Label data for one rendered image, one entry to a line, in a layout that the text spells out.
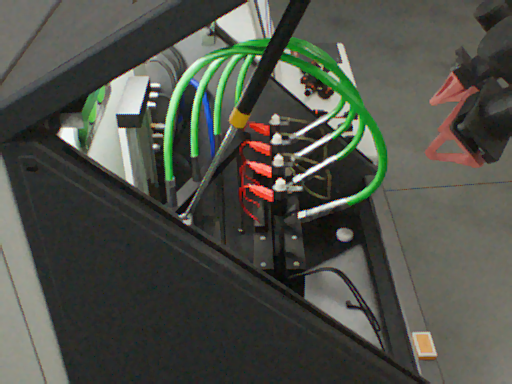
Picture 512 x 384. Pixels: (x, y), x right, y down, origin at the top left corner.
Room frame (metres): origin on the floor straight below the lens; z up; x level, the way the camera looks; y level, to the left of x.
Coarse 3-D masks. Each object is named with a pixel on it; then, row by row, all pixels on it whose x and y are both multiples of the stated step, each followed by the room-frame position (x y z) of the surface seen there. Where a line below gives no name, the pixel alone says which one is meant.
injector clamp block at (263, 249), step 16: (288, 176) 1.17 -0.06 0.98; (288, 192) 1.11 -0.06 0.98; (288, 224) 1.00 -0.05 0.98; (256, 240) 0.95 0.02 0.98; (272, 240) 0.95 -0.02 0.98; (288, 240) 0.95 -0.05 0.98; (256, 256) 0.90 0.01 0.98; (272, 256) 0.90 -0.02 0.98; (288, 256) 0.90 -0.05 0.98; (272, 272) 0.86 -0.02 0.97; (288, 272) 0.86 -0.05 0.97; (304, 288) 0.86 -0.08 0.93
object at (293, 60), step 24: (240, 48) 0.85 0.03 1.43; (264, 48) 0.84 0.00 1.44; (192, 72) 0.88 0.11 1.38; (312, 72) 0.81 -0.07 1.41; (168, 120) 0.90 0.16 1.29; (168, 144) 0.90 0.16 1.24; (384, 144) 0.77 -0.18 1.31; (168, 168) 0.90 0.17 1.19; (384, 168) 0.77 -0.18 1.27; (360, 192) 0.78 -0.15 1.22
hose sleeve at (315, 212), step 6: (324, 204) 0.81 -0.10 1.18; (330, 204) 0.80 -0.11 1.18; (336, 204) 0.79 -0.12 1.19; (342, 204) 0.79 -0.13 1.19; (312, 210) 0.81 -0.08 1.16; (318, 210) 0.80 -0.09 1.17; (324, 210) 0.80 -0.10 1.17; (330, 210) 0.79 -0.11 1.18; (336, 210) 0.79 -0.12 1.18; (312, 216) 0.80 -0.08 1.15; (318, 216) 0.80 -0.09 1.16
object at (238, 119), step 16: (304, 0) 0.58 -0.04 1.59; (288, 16) 0.58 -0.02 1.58; (288, 32) 0.58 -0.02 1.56; (272, 48) 0.58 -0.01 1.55; (272, 64) 0.58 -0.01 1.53; (256, 80) 0.58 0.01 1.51; (256, 96) 0.58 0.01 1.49; (240, 112) 0.58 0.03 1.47; (224, 144) 0.59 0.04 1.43; (208, 176) 0.59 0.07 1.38; (192, 208) 0.59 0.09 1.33; (192, 224) 0.60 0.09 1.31
